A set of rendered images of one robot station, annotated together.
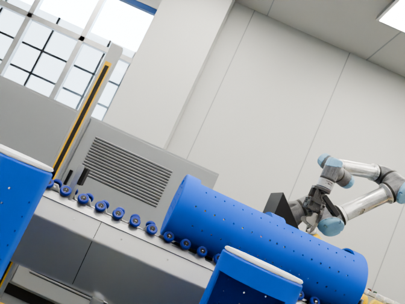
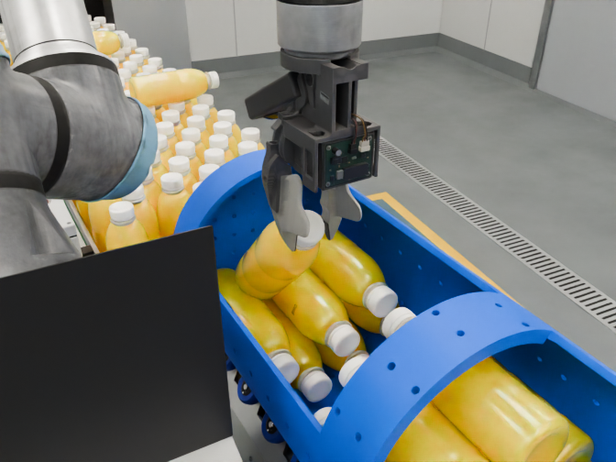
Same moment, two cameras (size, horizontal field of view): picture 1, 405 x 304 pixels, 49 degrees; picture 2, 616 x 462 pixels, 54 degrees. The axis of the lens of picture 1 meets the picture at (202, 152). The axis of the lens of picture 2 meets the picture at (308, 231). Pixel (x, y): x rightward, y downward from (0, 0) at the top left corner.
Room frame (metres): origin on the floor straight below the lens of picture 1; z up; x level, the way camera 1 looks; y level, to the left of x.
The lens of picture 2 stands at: (2.29, -0.10, 1.58)
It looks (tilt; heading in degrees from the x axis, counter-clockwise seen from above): 31 degrees down; 245
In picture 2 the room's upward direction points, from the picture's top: straight up
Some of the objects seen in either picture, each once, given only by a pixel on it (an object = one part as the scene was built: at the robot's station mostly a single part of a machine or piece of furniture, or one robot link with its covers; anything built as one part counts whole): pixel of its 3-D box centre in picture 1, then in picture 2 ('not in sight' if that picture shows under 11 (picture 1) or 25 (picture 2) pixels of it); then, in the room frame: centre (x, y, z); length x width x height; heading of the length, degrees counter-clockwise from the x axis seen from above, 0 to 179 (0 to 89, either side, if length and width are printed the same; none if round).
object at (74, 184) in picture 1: (77, 183); not in sight; (1.90, 0.42, 1.00); 0.10 x 0.04 x 0.15; 6
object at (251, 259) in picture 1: (263, 264); not in sight; (1.50, -0.34, 1.03); 0.28 x 0.28 x 0.01
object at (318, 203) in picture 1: (316, 199); (323, 115); (2.05, -0.58, 1.38); 0.09 x 0.08 x 0.12; 96
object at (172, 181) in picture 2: not in sight; (171, 181); (2.10, -1.08, 1.09); 0.04 x 0.04 x 0.02
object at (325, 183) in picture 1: (325, 184); (322, 25); (2.05, -0.59, 1.46); 0.08 x 0.08 x 0.05
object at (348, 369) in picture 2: not in sight; (357, 375); (2.04, -0.50, 1.11); 0.04 x 0.02 x 0.04; 6
